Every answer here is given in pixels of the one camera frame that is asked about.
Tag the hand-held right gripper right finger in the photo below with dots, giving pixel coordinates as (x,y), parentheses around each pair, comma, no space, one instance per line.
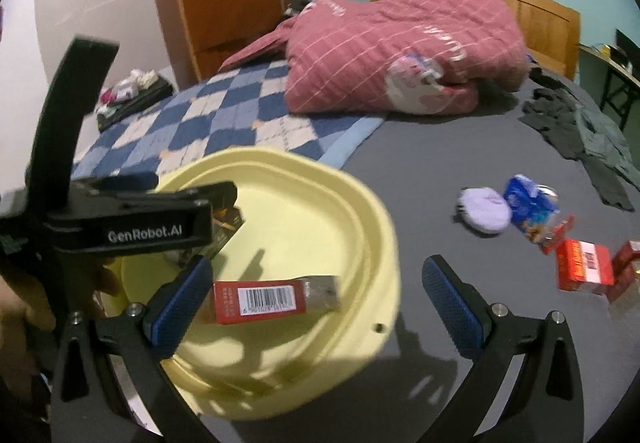
(450,308)

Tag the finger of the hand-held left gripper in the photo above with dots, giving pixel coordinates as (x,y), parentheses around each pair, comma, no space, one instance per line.
(65,113)
(215,193)

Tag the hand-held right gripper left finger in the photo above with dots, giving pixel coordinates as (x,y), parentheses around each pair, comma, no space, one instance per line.
(182,303)

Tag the dark snack packet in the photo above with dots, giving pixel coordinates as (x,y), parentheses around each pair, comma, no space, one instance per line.
(226,229)

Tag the red box with silver end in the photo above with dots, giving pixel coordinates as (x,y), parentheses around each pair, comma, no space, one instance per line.
(265,300)

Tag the pale yellow plastic basin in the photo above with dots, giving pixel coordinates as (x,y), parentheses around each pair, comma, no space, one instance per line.
(310,243)

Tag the blue snack packet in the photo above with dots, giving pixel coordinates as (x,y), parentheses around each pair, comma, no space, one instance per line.
(525,200)

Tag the large red barcode box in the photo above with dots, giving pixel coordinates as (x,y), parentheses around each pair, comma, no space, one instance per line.
(585,268)

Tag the narrow red box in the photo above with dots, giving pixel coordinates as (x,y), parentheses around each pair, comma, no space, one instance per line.
(627,270)

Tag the person's left hand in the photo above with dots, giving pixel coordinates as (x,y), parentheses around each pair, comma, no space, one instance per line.
(15,313)

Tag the black bag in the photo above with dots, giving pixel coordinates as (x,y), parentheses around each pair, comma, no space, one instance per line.
(132,103)

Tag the white crumpled cloth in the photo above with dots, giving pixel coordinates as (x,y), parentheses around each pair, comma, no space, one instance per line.
(137,80)

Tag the blue white checkered blanket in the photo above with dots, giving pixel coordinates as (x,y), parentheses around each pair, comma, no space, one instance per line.
(215,113)

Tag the dark grey pants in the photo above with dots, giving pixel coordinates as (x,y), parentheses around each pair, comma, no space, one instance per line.
(565,128)

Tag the pink checked quilt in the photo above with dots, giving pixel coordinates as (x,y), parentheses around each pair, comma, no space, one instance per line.
(380,53)

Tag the grey green shirt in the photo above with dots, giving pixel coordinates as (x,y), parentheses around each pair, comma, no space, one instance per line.
(602,133)

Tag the small black cloth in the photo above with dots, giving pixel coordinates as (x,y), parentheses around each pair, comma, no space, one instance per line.
(542,73)

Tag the folding table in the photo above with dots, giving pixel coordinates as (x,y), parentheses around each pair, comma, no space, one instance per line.
(610,73)

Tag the wooden headboard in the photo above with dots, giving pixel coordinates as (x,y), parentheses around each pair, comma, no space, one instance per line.
(540,18)

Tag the black monitor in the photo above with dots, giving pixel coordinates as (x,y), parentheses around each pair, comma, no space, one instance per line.
(627,48)

